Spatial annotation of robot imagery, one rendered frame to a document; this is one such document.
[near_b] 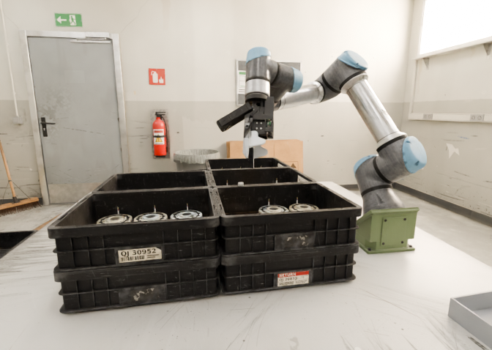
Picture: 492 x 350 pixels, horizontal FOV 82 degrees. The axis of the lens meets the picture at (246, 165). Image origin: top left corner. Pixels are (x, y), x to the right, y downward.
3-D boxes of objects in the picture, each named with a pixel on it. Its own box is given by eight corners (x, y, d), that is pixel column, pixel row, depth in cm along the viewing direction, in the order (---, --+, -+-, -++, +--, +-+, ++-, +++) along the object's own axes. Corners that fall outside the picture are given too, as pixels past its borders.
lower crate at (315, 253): (315, 239, 112) (317, 209, 110) (359, 283, 83) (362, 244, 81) (214, 247, 105) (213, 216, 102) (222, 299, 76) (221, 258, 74)
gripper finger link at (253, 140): (264, 149, 72) (266, 127, 78) (241, 149, 72) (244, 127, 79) (264, 158, 74) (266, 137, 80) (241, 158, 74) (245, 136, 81)
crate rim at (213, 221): (212, 193, 101) (211, 187, 100) (220, 226, 72) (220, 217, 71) (90, 200, 94) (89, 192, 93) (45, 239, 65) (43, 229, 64)
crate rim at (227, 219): (318, 187, 108) (318, 181, 108) (364, 216, 79) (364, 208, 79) (212, 193, 101) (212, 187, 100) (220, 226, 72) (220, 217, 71)
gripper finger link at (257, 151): (267, 168, 88) (267, 140, 84) (248, 168, 89) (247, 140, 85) (268, 164, 91) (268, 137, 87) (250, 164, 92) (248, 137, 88)
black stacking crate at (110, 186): (208, 195, 131) (207, 171, 129) (212, 219, 103) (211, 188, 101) (116, 200, 124) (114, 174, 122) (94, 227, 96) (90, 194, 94)
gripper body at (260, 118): (272, 133, 78) (273, 92, 80) (241, 133, 79) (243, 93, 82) (273, 141, 86) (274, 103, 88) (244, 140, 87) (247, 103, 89)
